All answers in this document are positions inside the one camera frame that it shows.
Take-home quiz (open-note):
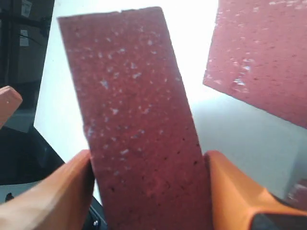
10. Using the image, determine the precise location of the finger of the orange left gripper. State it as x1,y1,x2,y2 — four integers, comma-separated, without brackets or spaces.
0,86,23,128

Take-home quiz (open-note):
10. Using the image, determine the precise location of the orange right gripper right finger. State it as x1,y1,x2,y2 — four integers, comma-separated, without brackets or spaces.
205,150,307,230

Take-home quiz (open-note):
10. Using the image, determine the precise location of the red brick with white chip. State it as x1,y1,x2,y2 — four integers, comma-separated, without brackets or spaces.
58,7,213,230

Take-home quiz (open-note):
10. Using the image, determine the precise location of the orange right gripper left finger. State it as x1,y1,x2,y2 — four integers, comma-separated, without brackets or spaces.
0,150,94,230

